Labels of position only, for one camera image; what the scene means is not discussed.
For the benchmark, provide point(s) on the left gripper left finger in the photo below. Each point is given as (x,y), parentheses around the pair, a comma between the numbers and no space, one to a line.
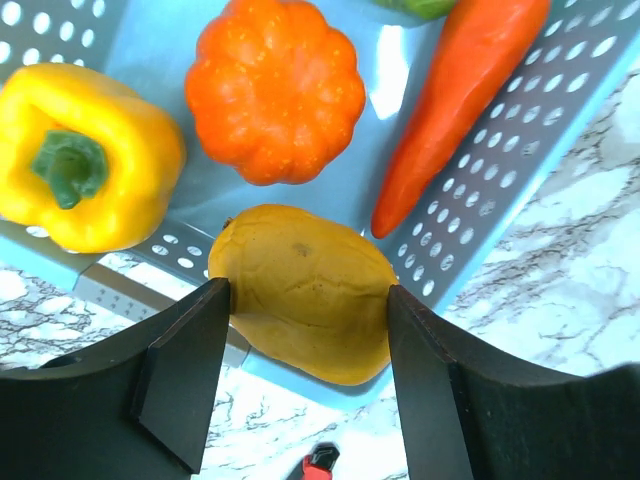
(136,405)

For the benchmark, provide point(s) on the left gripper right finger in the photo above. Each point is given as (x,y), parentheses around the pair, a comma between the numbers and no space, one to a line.
(469,410)

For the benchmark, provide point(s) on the yellow orange potato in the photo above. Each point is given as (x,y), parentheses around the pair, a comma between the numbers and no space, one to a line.
(306,291)

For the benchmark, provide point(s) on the yellow bell pepper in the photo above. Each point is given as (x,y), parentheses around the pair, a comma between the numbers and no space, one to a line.
(85,157)

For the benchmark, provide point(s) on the blue plastic basket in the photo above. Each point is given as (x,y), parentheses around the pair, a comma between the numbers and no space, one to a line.
(433,183)

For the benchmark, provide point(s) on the white cauliflower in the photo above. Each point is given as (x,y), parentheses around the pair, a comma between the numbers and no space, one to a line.
(424,9)

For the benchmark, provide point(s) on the red utility knife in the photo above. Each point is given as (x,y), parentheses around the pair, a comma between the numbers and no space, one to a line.
(319,463)

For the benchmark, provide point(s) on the orange pumpkin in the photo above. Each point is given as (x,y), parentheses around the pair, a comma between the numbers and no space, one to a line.
(274,91)

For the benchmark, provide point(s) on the red chili pepper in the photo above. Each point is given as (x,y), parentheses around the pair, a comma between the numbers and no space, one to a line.
(480,45)

